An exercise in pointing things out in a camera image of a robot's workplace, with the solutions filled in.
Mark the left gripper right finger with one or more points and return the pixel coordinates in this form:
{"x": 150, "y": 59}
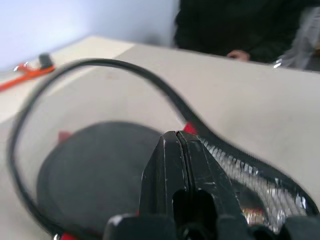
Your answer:
{"x": 205, "y": 175}

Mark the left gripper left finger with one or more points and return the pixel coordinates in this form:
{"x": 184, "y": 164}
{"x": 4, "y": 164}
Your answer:
{"x": 162, "y": 175}

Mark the black table tennis paddle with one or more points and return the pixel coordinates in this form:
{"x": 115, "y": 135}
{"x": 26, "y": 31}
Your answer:
{"x": 95, "y": 170}

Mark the person's bare hand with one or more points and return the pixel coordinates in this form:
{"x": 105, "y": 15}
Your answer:
{"x": 240, "y": 55}

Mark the person in black clothing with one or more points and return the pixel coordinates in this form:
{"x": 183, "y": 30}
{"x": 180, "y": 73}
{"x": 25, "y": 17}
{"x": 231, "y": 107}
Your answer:
{"x": 235, "y": 25}

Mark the orange hacksaw frame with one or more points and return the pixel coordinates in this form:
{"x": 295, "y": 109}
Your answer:
{"x": 27, "y": 73}

